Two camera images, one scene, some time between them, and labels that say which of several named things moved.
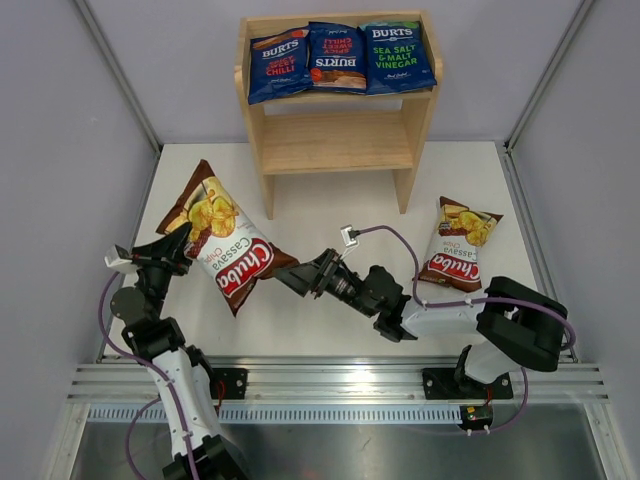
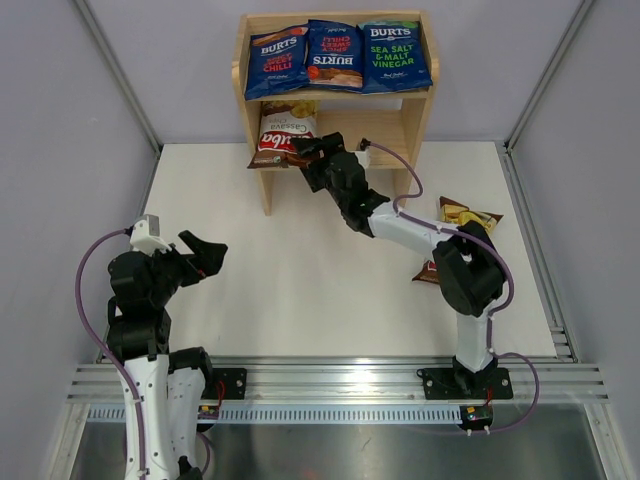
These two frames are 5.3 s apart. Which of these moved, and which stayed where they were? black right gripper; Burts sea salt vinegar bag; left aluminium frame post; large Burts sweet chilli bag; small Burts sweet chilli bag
Moved: black right gripper
Stayed: left aluminium frame post; large Burts sweet chilli bag; small Burts sweet chilli bag; Burts sea salt vinegar bag
